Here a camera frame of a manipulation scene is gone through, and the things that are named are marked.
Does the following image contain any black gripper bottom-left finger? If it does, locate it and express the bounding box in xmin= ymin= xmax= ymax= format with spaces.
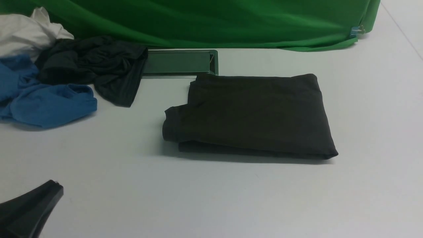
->
xmin=0 ymin=180 xmax=64 ymax=238

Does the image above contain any dark gray long-sleeve shirt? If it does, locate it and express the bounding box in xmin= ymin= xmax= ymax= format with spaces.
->
xmin=163 ymin=74 xmax=338 ymax=160

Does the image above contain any blue crumpled shirt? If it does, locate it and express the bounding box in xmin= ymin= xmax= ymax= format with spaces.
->
xmin=0 ymin=55 xmax=97 ymax=129

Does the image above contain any dark teal crumpled shirt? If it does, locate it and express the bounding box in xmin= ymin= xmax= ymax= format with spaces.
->
xmin=35 ymin=36 xmax=148 ymax=107

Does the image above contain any white crumpled shirt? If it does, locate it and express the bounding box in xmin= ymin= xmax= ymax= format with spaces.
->
xmin=0 ymin=7 xmax=74 ymax=61

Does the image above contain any green backdrop cloth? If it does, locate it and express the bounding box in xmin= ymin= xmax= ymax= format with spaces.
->
xmin=1 ymin=0 xmax=380 ymax=52

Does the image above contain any blue binder clip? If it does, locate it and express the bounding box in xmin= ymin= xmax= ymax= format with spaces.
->
xmin=349 ymin=25 xmax=366 ymax=38

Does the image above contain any metal table cable hatch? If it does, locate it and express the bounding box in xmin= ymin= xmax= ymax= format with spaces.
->
xmin=142 ymin=50 xmax=219 ymax=78

